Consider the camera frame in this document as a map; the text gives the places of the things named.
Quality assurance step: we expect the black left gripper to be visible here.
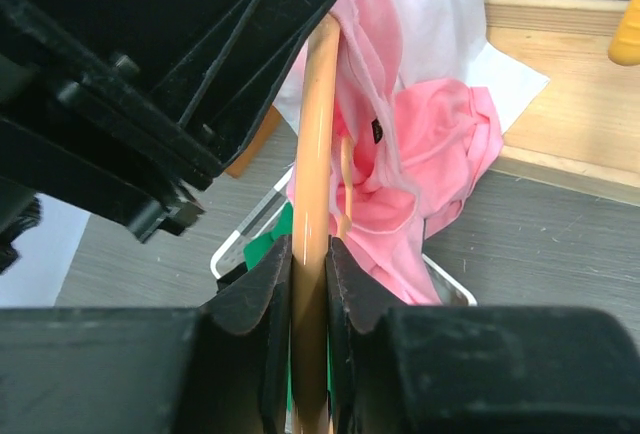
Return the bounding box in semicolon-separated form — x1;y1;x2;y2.
1;0;220;242

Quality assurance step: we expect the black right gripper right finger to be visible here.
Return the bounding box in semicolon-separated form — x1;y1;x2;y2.
326;238;639;433

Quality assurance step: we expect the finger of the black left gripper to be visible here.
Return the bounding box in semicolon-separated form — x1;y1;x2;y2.
0;0;356;178

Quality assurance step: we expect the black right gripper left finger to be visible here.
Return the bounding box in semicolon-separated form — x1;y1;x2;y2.
1;237;292;433

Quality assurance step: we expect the green t shirt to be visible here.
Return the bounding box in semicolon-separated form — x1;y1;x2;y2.
243;202;293;269

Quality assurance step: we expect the orange plastic hanger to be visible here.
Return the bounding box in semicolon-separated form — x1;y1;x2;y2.
291;15;340;433

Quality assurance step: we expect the pink t shirt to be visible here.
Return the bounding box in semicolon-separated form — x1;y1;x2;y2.
285;0;505;306

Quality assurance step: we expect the yellow plastic hanger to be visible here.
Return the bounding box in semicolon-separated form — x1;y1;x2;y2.
608;0;640;66

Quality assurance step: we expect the black t shirt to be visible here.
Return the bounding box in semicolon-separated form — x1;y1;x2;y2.
216;262;248;294

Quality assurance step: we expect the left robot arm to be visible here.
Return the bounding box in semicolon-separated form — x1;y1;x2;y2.
1;0;336;267

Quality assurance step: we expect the white t shirt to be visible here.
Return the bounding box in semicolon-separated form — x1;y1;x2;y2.
274;0;551;135

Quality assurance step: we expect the white plastic basket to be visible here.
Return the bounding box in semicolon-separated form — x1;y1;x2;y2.
210;168;478;306

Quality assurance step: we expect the wooden clothes rack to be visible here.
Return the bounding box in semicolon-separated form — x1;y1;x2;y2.
224;0;640;208

